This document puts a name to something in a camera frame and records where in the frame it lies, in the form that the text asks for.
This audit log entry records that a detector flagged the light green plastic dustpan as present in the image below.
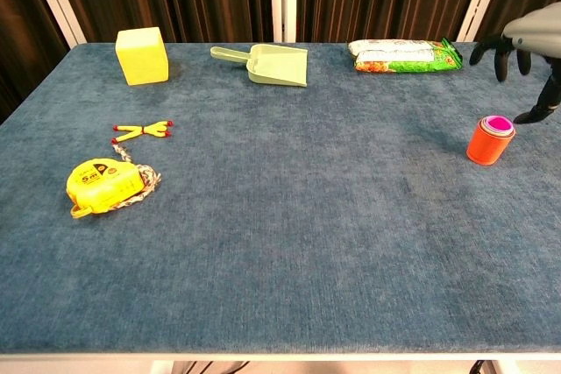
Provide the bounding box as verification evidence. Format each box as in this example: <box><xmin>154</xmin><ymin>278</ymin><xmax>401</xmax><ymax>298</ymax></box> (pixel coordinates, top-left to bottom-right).
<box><xmin>209</xmin><ymin>44</ymin><xmax>309</xmax><ymax>88</ymax></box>

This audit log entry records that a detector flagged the green white snack bag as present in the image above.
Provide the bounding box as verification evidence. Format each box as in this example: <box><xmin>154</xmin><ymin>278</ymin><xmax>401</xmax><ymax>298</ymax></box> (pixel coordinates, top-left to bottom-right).
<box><xmin>348</xmin><ymin>36</ymin><xmax>464</xmax><ymax>74</ymax></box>

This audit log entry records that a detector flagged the large orange-red plastic cup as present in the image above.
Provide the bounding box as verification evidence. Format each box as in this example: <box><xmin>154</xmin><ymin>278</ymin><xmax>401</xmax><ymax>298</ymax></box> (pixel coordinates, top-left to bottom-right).
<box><xmin>465</xmin><ymin>115</ymin><xmax>517</xmax><ymax>167</ymax></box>

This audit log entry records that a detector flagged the braided grey cord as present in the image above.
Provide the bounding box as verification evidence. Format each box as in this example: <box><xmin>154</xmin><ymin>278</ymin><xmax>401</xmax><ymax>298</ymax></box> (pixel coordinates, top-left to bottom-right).
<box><xmin>110</xmin><ymin>139</ymin><xmax>162</xmax><ymax>211</ymax></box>

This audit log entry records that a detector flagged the white table frame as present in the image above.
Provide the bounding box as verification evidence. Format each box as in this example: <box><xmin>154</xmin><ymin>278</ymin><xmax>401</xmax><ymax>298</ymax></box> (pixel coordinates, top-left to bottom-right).
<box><xmin>0</xmin><ymin>350</ymin><xmax>561</xmax><ymax>374</ymax></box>

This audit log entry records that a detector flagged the yellow cube block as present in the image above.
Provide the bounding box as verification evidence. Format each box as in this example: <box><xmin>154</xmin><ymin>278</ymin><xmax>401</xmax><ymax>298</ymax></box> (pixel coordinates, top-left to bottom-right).
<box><xmin>115</xmin><ymin>26</ymin><xmax>170</xmax><ymax>87</ymax></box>

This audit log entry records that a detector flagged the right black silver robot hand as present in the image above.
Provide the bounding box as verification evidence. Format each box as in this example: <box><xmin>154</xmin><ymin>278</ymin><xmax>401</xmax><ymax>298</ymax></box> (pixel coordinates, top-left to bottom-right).
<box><xmin>469</xmin><ymin>2</ymin><xmax>561</xmax><ymax>124</ymax></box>

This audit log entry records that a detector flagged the black cable bundle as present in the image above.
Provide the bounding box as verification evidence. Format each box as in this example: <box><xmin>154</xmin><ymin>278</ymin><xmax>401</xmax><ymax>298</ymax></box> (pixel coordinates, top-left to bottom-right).
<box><xmin>188</xmin><ymin>360</ymin><xmax>251</xmax><ymax>374</ymax></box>

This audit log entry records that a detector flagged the blue table cloth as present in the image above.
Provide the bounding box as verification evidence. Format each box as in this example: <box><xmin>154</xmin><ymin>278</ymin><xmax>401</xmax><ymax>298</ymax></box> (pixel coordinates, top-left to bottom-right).
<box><xmin>0</xmin><ymin>42</ymin><xmax>561</xmax><ymax>356</ymax></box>

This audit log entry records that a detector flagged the yellow tape measure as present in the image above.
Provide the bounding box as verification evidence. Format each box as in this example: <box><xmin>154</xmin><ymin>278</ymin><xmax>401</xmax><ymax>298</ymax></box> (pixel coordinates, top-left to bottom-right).
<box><xmin>66</xmin><ymin>158</ymin><xmax>146</xmax><ymax>220</ymax></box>

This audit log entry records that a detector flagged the small pink plastic cup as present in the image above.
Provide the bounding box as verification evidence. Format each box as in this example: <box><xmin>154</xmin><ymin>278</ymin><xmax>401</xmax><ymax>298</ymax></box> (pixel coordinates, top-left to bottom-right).
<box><xmin>485</xmin><ymin>115</ymin><xmax>514</xmax><ymax>133</ymax></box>

